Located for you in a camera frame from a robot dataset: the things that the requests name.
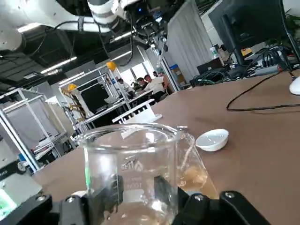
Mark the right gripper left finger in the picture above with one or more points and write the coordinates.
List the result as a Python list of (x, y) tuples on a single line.
[(75, 211)]

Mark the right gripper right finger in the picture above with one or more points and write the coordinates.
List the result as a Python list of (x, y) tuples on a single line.
[(199, 211)]

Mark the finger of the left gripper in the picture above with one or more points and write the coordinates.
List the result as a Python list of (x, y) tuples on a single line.
[(141, 35), (161, 35)]

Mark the glass beaker with amber liquid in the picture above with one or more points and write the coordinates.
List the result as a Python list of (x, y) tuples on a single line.
[(194, 178)]

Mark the yellow hard hat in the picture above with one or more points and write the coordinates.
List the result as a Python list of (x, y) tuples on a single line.
[(111, 66), (72, 87)]

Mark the green circuit board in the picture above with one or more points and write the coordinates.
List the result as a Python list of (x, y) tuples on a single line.
[(5, 199)]

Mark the small white porcelain dish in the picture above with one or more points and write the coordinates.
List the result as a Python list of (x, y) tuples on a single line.
[(212, 141)]

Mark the metal crucible tongs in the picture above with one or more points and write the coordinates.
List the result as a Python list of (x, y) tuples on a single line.
[(182, 128)]

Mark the black computer monitor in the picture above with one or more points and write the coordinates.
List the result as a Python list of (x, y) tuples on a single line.
[(248, 21)]

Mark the green potted plant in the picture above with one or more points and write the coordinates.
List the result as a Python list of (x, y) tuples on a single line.
[(293, 25)]

